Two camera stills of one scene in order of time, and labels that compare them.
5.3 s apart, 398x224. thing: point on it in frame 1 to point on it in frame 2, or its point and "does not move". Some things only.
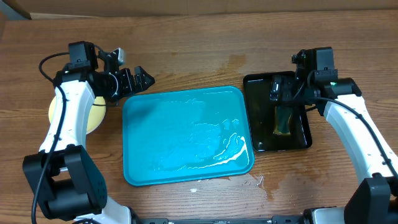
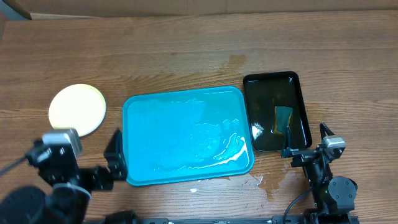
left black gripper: (129, 88) to (115, 152)
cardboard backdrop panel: (133, 8) does not move
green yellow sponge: (282, 117) does not move
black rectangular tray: (261, 110) does not move
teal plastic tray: (186, 134) does not move
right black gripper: (288, 84) to (303, 158)
